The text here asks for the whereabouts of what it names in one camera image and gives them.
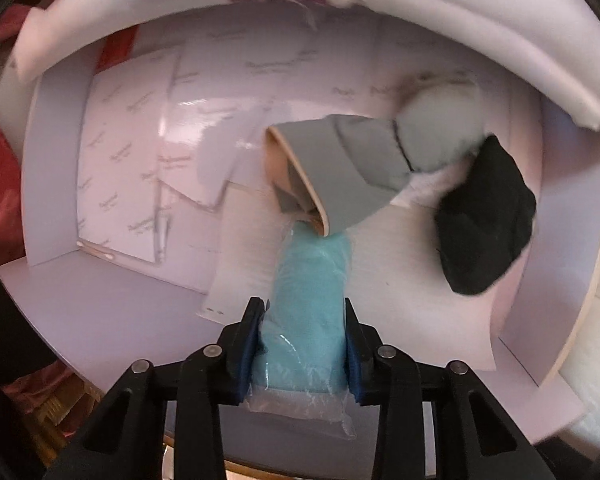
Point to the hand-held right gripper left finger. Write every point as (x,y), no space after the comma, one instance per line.
(241,360)

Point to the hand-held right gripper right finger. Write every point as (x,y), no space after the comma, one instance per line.
(353,360)

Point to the teal cloth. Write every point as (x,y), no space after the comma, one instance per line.
(305,300)

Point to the grey cloth with peach lining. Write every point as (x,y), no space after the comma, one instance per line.
(350,175)

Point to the black soft cloth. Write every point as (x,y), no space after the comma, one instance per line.
(485,225)

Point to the pale grey fluffy sock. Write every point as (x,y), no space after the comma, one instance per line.
(437,130)

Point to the printed drawer liner paper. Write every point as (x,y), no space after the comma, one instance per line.
(125,160)

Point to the red plush blanket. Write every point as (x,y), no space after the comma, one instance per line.
(0,200)

